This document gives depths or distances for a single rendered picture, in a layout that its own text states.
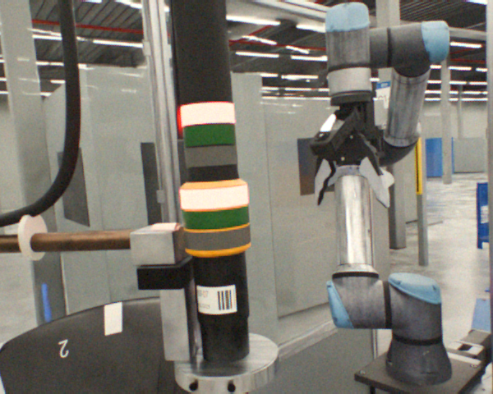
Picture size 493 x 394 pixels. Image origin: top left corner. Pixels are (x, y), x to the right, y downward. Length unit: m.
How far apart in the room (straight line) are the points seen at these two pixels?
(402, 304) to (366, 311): 0.08
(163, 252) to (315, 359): 1.34
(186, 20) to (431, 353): 1.01
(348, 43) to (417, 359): 0.72
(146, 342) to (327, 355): 1.23
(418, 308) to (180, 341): 0.88
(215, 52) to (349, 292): 0.91
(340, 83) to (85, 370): 0.60
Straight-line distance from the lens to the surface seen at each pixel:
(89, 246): 0.33
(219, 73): 0.29
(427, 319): 1.16
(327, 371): 1.67
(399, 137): 1.20
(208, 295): 0.29
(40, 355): 0.51
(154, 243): 0.30
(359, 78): 0.83
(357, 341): 1.79
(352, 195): 1.21
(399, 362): 1.19
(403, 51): 0.95
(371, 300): 1.13
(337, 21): 0.85
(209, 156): 0.28
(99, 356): 0.48
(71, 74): 0.33
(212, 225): 0.28
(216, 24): 0.29
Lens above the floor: 1.59
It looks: 6 degrees down
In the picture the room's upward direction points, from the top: 4 degrees counter-clockwise
